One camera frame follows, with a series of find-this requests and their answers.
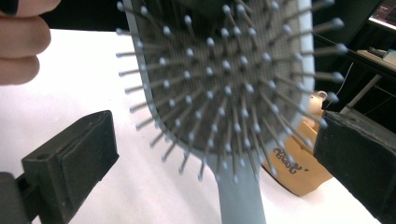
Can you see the light blue hairbrush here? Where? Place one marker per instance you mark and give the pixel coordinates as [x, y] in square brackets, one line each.
[239, 199]

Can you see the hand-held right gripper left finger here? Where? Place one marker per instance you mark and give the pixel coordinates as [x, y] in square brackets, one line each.
[74, 158]

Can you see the white metal stand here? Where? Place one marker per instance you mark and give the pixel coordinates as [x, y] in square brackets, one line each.
[362, 93]

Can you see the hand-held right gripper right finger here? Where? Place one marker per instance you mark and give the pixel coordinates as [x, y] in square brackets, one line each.
[361, 161]

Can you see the wooden cup with bear figure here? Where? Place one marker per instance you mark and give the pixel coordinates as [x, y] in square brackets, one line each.
[299, 180]

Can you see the monitor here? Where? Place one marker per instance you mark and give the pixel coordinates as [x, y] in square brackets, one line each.
[386, 12]

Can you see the white board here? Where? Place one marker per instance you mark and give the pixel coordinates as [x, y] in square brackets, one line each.
[77, 77]

